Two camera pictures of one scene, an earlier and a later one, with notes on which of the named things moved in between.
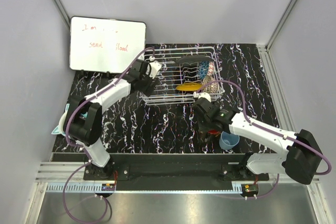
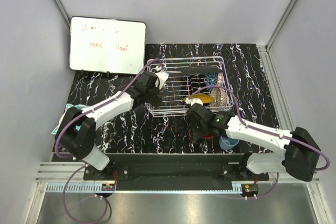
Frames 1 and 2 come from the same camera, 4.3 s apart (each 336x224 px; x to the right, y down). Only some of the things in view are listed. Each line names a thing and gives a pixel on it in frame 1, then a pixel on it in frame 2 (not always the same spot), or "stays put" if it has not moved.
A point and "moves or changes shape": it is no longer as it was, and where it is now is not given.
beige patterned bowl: (211, 88) → (221, 97)
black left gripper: (147, 90) → (155, 100)
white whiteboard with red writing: (104, 45) stays put
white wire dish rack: (185, 71) moves or changes shape
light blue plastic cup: (227, 140) stays put
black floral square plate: (193, 59) → (201, 70)
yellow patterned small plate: (189, 86) moves or changes shape
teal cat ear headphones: (60, 129) stays put
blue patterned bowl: (203, 68) → (214, 79)
